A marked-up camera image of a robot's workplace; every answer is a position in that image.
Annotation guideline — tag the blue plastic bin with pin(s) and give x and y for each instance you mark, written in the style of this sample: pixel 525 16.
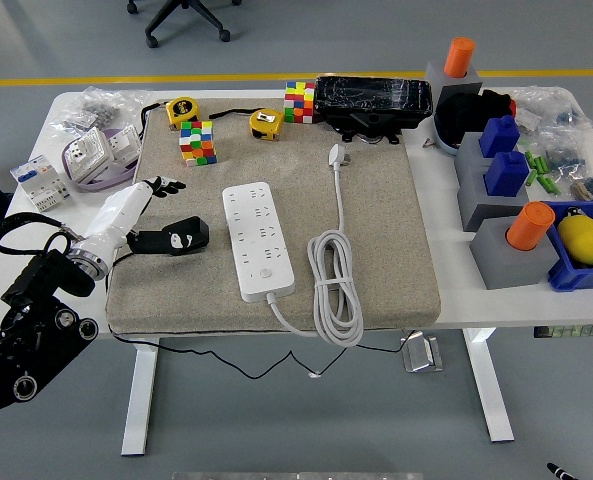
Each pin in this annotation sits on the blue plastic bin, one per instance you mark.
pixel 576 280

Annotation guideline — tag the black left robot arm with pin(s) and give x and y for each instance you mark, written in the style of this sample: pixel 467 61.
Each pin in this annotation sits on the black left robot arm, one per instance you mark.
pixel 36 320

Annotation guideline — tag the yellow lemon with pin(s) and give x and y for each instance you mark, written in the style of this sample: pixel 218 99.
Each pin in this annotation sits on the yellow lemon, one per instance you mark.
pixel 581 240

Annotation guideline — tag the small red object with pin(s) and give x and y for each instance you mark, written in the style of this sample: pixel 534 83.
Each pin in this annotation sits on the small red object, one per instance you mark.
pixel 512 106

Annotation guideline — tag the blue square peg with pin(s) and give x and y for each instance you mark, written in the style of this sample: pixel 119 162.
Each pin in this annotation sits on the blue square peg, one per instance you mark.
pixel 498 137
pixel 506 175

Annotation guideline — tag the clear bag of blue parts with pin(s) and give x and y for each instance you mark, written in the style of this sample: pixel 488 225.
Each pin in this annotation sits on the clear bag of blue parts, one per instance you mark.
pixel 566 155

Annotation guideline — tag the orange cylinder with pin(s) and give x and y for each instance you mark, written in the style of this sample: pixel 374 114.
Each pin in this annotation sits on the orange cylinder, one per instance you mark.
pixel 458 55
pixel 531 225

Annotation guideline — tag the green wall anchor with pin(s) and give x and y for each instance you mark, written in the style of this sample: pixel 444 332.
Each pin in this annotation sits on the green wall anchor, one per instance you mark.
pixel 551 186
pixel 537 164
pixel 531 177
pixel 529 159
pixel 544 165

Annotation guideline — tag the black power adapter plug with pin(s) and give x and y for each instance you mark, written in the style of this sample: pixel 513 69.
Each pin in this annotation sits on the black power adapter plug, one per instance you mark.
pixel 199 227

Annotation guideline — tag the black penguin toy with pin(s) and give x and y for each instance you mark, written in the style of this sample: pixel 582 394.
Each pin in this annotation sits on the black penguin toy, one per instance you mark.
pixel 572 212

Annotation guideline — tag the yellow tape measure silver clip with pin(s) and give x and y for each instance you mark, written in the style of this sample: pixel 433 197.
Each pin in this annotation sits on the yellow tape measure silver clip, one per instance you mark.
pixel 266 125

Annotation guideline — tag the white wall socket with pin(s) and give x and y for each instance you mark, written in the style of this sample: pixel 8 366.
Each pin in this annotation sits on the white wall socket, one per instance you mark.
pixel 83 152
pixel 123 142

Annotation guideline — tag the clear bag of grey screws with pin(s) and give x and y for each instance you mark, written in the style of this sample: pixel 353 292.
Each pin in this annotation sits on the clear bag of grey screws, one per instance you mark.
pixel 96 107

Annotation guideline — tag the table height control panel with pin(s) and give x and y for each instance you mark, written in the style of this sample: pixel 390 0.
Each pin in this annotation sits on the table height control panel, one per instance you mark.
pixel 571 331

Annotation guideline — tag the white circuit breaker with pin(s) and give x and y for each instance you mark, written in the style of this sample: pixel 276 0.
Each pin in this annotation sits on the white circuit breaker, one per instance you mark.
pixel 38 180

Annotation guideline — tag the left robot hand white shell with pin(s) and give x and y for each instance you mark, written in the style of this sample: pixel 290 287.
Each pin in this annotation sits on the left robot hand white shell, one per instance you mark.
pixel 113 215

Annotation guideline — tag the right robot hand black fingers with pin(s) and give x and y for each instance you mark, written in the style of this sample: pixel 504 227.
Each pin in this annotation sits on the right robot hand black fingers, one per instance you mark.
pixel 558 472

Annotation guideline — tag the colourful cube stack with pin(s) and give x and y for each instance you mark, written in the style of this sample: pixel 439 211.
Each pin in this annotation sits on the colourful cube stack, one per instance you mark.
pixel 298 102
pixel 198 145

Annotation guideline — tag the silver metal bracket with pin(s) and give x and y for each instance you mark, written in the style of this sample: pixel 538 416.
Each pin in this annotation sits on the silver metal bracket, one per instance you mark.
pixel 421 355

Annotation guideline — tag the black office chair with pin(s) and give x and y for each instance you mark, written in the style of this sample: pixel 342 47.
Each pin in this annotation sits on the black office chair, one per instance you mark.
pixel 186 15

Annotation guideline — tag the white table leg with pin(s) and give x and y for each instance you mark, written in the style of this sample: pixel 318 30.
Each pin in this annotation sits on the white table leg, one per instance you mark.
pixel 491 395
pixel 143 400

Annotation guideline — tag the light blue dish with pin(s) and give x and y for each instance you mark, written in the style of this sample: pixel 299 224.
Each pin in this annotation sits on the light blue dish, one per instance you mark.
pixel 446 143

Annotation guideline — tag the grey peg block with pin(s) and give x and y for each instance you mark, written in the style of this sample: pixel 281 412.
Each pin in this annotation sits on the grey peg block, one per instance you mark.
pixel 501 265
pixel 476 205
pixel 463 91
pixel 468 150

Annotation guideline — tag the white power strip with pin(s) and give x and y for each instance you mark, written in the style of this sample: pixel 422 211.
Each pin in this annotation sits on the white power strip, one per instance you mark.
pixel 256 235

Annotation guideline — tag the clear plastic bag of parts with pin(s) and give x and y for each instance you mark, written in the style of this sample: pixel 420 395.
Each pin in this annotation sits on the clear plastic bag of parts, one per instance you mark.
pixel 551 102

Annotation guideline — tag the black box wrapped in film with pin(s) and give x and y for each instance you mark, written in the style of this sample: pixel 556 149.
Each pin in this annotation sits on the black box wrapped in film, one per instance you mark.
pixel 371 97

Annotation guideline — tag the yellow tape measure black label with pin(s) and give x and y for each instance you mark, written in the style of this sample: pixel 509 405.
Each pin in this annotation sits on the yellow tape measure black label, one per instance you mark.
pixel 182 111

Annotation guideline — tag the grey-brown mat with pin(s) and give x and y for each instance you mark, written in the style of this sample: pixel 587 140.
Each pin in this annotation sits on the grey-brown mat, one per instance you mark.
pixel 386 225

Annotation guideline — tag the black cloth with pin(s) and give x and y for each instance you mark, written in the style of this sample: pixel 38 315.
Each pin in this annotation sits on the black cloth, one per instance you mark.
pixel 466 115

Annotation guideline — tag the purple tray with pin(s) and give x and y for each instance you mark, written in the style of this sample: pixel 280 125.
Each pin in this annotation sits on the purple tray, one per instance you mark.
pixel 101 186

